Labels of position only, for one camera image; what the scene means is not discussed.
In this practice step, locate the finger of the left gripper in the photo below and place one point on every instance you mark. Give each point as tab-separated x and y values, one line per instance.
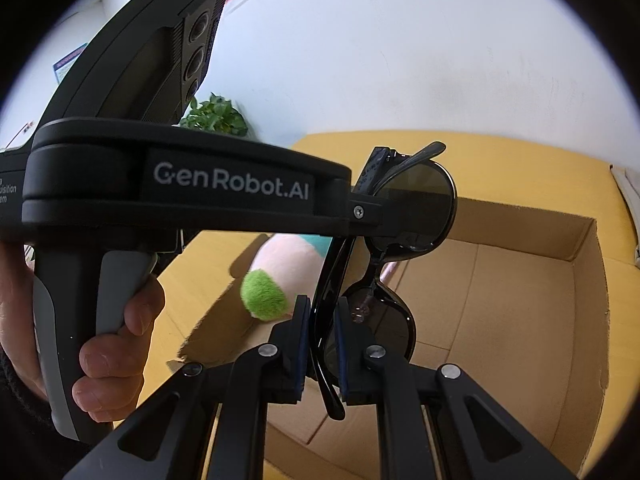
380	161

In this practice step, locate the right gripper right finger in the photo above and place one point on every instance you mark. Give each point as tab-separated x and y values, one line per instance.
434	424

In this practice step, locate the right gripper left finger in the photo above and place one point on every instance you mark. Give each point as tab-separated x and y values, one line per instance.
208	422

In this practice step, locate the black sunglasses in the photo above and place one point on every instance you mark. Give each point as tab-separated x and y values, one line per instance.
424	200

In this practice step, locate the pink pen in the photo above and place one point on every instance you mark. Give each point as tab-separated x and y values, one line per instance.
390	274

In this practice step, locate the pink green plush toy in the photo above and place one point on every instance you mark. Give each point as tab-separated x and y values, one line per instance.
285	266

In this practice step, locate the left hand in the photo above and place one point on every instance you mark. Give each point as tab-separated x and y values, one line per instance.
113	364

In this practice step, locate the green potted plant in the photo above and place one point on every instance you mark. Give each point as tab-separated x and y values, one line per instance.
215	114

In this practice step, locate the brown cardboard box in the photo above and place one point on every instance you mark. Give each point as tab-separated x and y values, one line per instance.
514	296

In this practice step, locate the grey cloth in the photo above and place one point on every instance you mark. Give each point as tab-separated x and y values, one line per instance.
628	182

